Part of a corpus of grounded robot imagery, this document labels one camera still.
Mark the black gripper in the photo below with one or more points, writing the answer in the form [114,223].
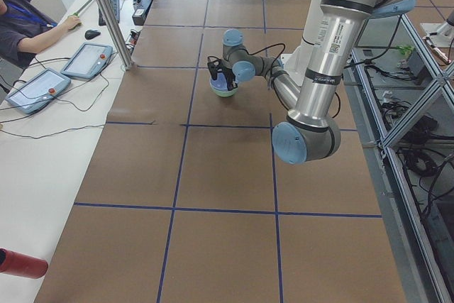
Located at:
[230,79]

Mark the blue bowl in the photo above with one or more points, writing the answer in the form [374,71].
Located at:
[219,83]

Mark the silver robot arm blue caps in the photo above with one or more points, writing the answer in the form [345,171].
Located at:
[309,133]

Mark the green bowl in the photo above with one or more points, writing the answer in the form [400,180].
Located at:
[223,93]

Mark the far teach pendant tablet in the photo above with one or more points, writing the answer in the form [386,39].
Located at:
[88,61]

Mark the teach pendant tablet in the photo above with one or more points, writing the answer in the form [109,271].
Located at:
[88,61]
[39,91]

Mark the black computer mouse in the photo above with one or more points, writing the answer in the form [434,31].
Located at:
[91,34]

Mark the near teach pendant tablet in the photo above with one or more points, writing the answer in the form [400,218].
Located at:
[39,91]

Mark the white side table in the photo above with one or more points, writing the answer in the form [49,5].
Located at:
[44,157]

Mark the seated person dark shirt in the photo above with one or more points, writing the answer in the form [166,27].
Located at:
[26,31]

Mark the red cylinder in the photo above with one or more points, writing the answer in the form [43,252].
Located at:
[18,264]

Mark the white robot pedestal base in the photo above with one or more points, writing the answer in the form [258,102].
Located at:
[297,62]

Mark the aluminium frame post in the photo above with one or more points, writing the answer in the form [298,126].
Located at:
[115,33]

